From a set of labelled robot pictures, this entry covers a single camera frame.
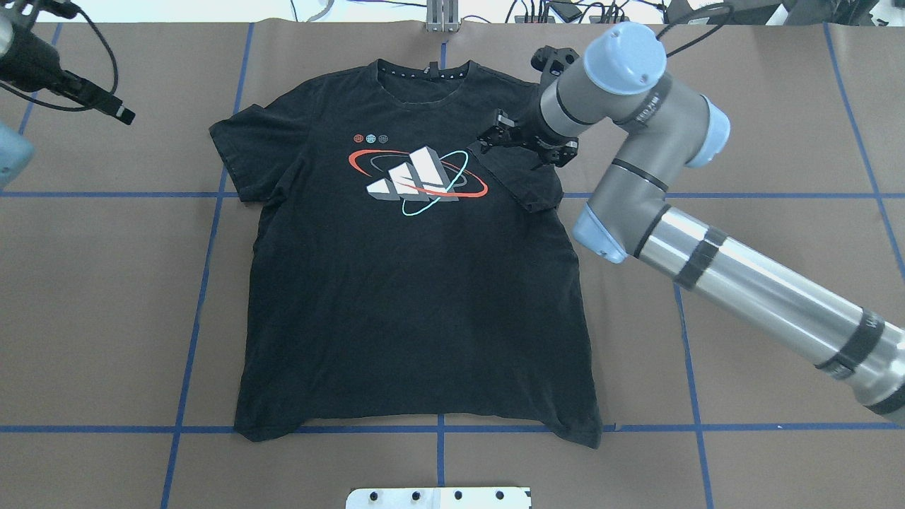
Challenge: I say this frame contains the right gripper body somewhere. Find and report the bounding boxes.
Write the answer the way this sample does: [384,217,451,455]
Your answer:
[516,117,579,168]

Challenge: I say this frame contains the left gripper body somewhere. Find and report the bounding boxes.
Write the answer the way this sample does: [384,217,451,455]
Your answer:
[1,21,80,93]

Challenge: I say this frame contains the black graphic t-shirt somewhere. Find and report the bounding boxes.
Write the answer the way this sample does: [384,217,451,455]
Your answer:
[209,60,602,448]

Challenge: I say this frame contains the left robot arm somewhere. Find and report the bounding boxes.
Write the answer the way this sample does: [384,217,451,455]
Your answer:
[1,14,136,189]

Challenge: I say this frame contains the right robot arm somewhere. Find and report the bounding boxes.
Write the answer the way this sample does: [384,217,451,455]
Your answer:
[474,23,903,447]

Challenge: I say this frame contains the black box on desk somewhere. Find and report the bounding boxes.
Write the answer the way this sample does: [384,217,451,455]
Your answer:
[665,1,783,25]

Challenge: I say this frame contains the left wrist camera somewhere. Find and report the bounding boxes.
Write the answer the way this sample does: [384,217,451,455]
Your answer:
[1,0,82,29]

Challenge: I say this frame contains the aluminium frame post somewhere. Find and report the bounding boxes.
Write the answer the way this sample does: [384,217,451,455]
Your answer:
[424,0,461,33]

